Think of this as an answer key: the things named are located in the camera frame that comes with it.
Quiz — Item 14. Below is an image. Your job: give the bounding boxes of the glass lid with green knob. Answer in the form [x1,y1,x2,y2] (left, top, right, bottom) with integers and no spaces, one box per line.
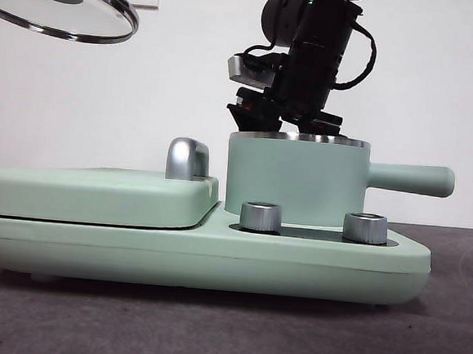
[0,0,141,47]

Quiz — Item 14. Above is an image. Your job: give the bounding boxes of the silver control knob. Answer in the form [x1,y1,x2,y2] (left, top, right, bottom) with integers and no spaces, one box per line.
[341,211,390,245]
[238,200,285,235]

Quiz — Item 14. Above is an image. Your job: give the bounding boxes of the green breakfast machine base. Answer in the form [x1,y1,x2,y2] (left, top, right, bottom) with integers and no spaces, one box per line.
[0,203,434,314]

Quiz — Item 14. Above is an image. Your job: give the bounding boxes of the green griddle cover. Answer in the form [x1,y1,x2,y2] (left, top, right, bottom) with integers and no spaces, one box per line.
[0,159,221,236]

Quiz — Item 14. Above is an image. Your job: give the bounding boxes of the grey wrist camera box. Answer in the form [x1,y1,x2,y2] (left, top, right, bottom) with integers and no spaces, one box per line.
[225,52,278,93]

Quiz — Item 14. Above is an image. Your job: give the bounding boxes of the green pot with handle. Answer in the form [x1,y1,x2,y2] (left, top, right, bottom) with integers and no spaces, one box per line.
[221,128,459,240]

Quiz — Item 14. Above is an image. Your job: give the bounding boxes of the black camera cable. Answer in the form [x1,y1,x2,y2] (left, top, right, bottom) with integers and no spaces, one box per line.
[243,41,291,67]

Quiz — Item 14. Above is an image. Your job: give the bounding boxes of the silver griddle cover handle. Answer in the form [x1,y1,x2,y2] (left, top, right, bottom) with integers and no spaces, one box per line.
[164,137,213,183]

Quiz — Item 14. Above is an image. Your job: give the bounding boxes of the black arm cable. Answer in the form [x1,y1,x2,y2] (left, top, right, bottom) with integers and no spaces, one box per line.
[331,12,381,94]

